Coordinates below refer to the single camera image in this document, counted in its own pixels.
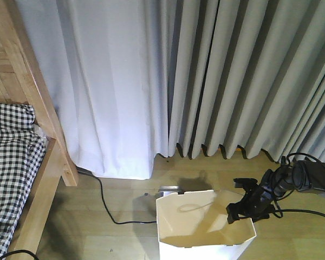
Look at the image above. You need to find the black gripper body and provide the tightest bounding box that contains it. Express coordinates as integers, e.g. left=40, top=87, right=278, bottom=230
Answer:
left=226, top=187, right=275, bottom=224

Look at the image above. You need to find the white plastic trash bin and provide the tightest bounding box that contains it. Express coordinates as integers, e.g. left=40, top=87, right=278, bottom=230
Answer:
left=156, top=190, right=257, bottom=259

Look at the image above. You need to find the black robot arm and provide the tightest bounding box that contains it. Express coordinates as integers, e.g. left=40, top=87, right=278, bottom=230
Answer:
left=226, top=160, right=325, bottom=224

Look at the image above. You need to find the floor power socket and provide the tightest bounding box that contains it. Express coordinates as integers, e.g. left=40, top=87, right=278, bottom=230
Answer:
left=156, top=185, right=184, bottom=199

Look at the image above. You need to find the light blue curtain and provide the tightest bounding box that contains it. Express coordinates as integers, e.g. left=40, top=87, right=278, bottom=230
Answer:
left=17, top=1, right=325, bottom=179

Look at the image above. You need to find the checkered bed sheet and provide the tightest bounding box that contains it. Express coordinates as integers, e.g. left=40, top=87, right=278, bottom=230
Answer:
left=0, top=103, right=46, bottom=257

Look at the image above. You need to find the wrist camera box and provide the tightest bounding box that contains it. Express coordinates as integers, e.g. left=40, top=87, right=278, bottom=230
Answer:
left=233, top=178, right=258, bottom=191

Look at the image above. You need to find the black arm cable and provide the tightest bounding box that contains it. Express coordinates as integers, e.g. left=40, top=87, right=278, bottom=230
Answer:
left=270, top=153, right=325, bottom=225

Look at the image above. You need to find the black power cord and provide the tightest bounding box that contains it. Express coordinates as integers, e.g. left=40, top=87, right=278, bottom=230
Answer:
left=77, top=169, right=158, bottom=225

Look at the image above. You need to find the black cable bottom left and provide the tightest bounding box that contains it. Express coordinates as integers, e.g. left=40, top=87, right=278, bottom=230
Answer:
left=0, top=249, right=39, bottom=260

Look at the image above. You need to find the wooden bed frame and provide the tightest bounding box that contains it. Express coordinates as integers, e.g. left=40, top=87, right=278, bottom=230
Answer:
left=0, top=1, right=78, bottom=259

